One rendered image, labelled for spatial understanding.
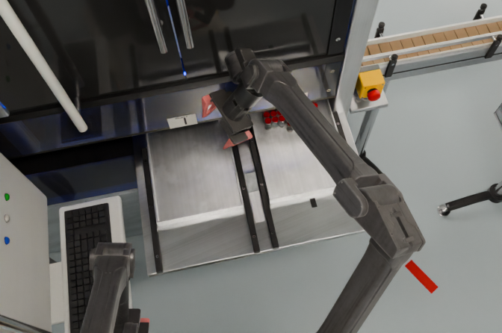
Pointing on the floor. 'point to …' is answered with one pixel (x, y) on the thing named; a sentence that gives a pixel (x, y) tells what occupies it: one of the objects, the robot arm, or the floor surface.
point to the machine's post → (359, 28)
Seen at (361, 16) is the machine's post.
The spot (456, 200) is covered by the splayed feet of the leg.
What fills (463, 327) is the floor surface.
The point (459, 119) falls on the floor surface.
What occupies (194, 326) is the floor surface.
